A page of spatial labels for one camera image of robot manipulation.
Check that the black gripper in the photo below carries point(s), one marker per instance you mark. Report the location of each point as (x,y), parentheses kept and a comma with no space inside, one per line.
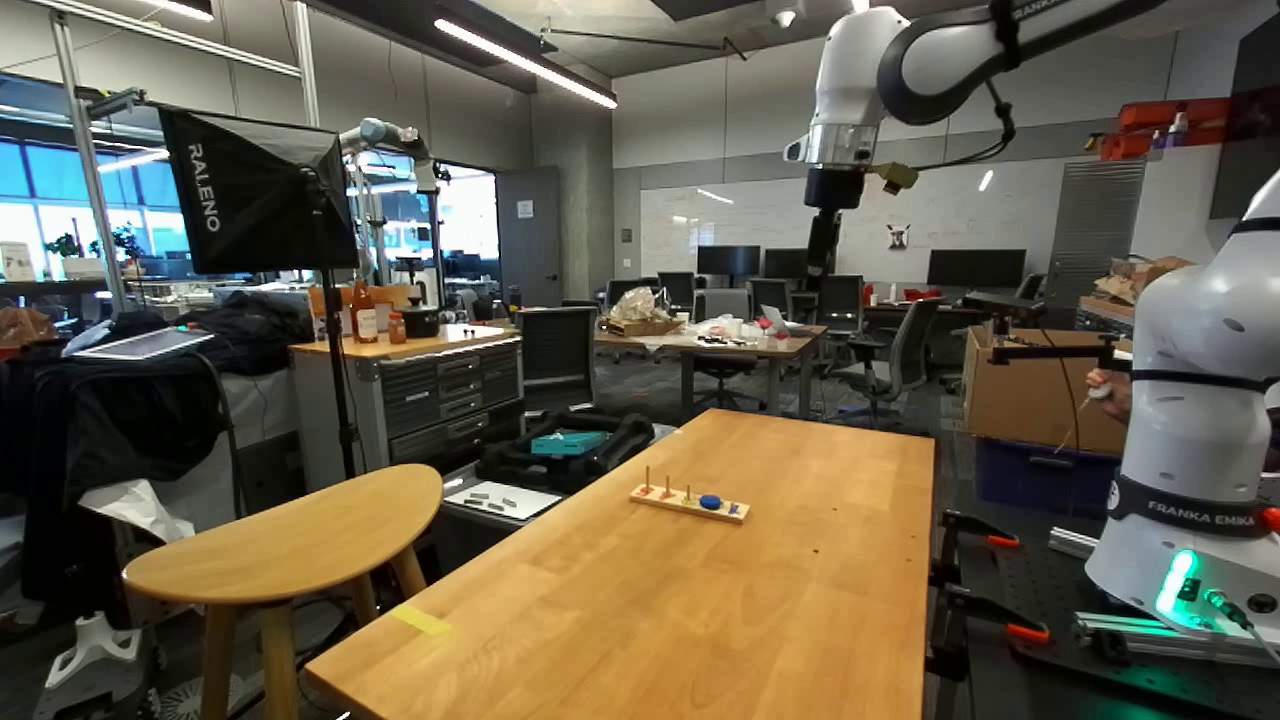
(833,189)

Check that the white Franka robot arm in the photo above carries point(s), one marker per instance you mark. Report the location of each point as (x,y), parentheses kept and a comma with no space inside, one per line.
(1201,401)

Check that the wooden peg holder board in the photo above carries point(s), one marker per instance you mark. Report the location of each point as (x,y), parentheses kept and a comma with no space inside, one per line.
(682,499)

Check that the black computer monitor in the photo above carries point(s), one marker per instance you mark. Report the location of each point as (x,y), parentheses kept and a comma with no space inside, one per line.
(730,261)
(977,268)

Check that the white plastic bag heap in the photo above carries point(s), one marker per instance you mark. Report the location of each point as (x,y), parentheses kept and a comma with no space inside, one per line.
(640,314)
(734,329)

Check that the dark office chair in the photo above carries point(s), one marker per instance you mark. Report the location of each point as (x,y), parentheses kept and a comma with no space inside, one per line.
(896,355)

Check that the wooden work table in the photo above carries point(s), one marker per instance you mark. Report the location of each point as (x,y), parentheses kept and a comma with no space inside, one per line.
(706,355)

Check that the brown cardboard box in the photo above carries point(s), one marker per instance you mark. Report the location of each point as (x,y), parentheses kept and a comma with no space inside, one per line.
(1039,395)

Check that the blue plastic bin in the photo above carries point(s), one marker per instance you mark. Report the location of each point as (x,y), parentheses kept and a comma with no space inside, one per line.
(1046,477)

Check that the teal and black case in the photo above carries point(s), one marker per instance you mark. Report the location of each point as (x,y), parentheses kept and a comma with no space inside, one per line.
(564,445)

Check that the long ceiling light strip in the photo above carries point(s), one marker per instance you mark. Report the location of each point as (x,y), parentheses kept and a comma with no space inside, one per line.
(522,61)

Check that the black pot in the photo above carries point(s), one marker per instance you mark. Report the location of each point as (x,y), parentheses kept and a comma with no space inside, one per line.
(423,323)

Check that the white flat box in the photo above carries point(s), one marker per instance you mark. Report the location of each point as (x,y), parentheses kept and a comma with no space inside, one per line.
(499,503)

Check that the grey drawer cabinet wooden top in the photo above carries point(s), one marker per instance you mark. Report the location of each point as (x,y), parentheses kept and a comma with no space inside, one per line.
(413,395)

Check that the red labelled bottle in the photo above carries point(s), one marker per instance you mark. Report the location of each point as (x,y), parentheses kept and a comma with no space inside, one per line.
(367,323)

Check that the black light stand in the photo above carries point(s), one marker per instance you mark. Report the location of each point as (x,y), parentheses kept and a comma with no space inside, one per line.
(337,372)

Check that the aluminium extrusion bar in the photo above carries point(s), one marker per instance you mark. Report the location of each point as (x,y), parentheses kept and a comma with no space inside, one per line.
(1163,633)

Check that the yellow tape strip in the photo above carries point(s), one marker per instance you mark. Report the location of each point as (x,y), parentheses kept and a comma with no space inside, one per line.
(423,621)

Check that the black photo softbox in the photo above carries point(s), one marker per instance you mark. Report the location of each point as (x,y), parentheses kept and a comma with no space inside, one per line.
(254,200)

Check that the round wooden stool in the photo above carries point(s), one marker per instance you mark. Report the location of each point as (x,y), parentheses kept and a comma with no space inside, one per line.
(287,542)

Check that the black cloth pile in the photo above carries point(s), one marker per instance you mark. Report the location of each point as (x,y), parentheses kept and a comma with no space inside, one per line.
(124,412)

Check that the crumpled white paper bag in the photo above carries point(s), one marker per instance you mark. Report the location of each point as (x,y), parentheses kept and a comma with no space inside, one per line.
(133,504)

